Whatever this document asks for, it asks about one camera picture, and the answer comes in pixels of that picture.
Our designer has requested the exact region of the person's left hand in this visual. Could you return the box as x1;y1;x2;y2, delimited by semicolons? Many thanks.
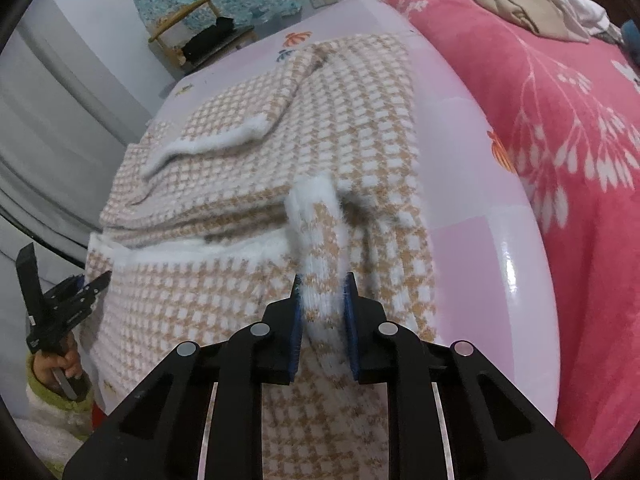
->
32;334;83;386

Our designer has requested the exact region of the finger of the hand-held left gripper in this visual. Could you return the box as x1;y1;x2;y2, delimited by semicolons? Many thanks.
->
50;276;83;306
80;271;112;297

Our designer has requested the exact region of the person's left forearm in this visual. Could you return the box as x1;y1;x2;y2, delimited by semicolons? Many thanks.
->
20;355;96;461

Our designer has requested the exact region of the black bag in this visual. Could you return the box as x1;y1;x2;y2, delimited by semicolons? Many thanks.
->
181;16;236;58

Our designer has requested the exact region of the beige clothes pile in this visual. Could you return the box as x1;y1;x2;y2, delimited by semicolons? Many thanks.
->
410;0;591;43

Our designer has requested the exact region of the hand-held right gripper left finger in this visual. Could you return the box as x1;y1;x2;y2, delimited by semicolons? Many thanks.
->
62;274;302;480

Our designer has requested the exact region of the beige white houndstooth coat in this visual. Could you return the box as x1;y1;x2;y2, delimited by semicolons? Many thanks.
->
80;32;441;480

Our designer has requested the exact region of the wooden chair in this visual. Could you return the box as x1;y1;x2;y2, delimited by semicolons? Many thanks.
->
147;0;258;68

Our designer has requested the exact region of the pink floral blanket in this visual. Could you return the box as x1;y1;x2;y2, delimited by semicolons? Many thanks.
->
382;0;640;476

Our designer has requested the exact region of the red cloth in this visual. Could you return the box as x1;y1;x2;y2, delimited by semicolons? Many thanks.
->
89;400;110;433

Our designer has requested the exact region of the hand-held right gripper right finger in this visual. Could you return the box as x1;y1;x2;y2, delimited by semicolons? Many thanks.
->
344;272;591;480

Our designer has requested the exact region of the white curtain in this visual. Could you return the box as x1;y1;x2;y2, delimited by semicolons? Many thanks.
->
0;0;166;271

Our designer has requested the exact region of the white garment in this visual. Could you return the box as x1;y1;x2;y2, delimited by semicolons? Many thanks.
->
545;0;623;41

